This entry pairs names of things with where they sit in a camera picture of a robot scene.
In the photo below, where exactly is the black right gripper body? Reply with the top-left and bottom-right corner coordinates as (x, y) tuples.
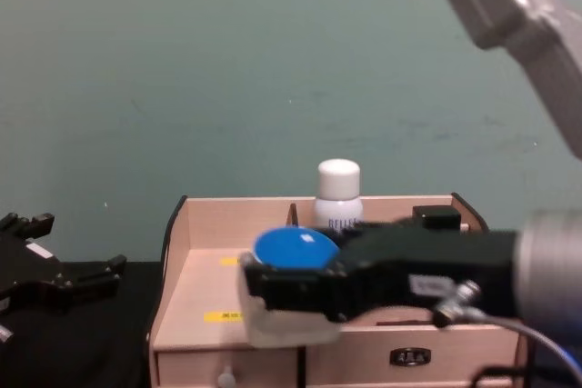
(340, 222), (520, 322)

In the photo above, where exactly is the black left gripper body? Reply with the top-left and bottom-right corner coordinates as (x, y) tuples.
(0, 234), (70, 316)

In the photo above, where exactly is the clear jar with blue lid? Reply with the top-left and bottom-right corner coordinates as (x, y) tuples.
(236, 225), (344, 349)

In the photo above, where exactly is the small black box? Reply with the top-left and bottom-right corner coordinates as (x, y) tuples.
(412, 204), (463, 231)

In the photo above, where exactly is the white bottle with white cap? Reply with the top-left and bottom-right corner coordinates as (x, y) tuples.
(312, 158), (366, 237)

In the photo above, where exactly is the black table cloth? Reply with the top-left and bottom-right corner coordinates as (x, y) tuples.
(0, 260), (582, 388)

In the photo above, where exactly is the long yellow label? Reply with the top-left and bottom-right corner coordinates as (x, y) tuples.
(203, 311), (246, 323)

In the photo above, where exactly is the pale wooden desk organizer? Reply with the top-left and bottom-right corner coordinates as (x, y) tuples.
(144, 192), (531, 388)

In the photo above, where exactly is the wooden drawer with white knob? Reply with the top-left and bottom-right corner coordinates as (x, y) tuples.
(156, 349), (302, 388)

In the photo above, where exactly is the dark cable with silver plug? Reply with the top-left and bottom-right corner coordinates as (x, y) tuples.
(433, 280), (582, 388)

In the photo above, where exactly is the wooden drawer with black handle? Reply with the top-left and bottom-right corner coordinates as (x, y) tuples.
(307, 326), (520, 388)

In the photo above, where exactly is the pale green wall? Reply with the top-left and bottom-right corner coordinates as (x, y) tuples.
(0, 0), (582, 264)

